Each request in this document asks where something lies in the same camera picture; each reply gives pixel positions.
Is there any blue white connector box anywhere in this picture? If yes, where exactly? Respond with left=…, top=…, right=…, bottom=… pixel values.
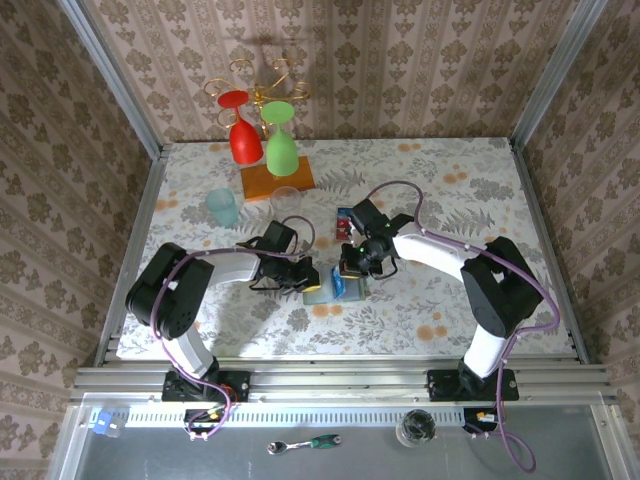
left=91, top=410, right=125, bottom=438

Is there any floral tablecloth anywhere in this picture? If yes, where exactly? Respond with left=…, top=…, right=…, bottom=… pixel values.
left=117, top=137, right=574, bottom=359

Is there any clear acrylic card box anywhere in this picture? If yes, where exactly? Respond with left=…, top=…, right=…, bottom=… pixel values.
left=332, top=205, right=356, bottom=241

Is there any aluminium side rail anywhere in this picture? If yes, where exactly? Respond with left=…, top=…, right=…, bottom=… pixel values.
left=92, top=144, right=169, bottom=369
left=507, top=137, right=591, bottom=365

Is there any red wine glass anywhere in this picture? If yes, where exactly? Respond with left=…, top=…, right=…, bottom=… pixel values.
left=217, top=90, right=264, bottom=165

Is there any grey metal tray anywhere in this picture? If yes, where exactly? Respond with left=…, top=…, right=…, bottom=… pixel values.
left=47, top=394, right=640, bottom=480

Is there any clear glass jar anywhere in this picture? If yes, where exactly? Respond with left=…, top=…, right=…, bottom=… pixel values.
left=395, top=408, right=437, bottom=448

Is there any wooden rack base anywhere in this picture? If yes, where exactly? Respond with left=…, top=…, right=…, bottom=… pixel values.
left=240, top=155, right=316, bottom=203

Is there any black power connector block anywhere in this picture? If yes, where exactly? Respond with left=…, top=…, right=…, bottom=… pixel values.
left=462, top=407, right=501, bottom=435
left=183, top=407, right=227, bottom=435

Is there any ratchet wrench green handle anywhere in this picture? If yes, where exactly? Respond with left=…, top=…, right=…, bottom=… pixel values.
left=266, top=433, right=343, bottom=456

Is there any white perforated cable duct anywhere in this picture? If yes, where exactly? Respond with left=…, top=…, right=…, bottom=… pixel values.
left=124, top=405, right=471, bottom=429

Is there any aluminium front frame rail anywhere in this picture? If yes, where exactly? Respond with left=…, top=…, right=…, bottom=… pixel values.
left=69, top=363, right=619, bottom=404

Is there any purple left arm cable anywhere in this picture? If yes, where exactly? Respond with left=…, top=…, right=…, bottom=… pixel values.
left=149, top=215, right=317, bottom=442

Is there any gold wire glass rack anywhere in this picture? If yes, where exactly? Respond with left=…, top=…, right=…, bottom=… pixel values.
left=203, top=58, right=311, bottom=144

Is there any green card holder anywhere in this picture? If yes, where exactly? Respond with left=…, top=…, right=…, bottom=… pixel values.
left=302, top=272, right=369, bottom=305

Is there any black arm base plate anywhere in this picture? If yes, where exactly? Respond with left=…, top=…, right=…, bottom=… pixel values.
left=162, top=370, right=251, bottom=404
left=426, top=368, right=520, bottom=403

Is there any clear plastic cup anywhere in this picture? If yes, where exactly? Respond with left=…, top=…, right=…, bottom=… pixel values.
left=271, top=185, right=303, bottom=221

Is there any teal plastic cup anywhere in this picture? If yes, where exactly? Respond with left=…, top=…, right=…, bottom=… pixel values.
left=204, top=188, right=240, bottom=229

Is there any green wine glass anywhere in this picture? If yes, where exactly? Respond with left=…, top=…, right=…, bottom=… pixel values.
left=260, top=100, right=298, bottom=178

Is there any aluminium frame post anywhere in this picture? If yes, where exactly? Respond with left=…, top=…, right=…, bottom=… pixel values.
left=55, top=0, right=166, bottom=160
left=510, top=0, right=609, bottom=146

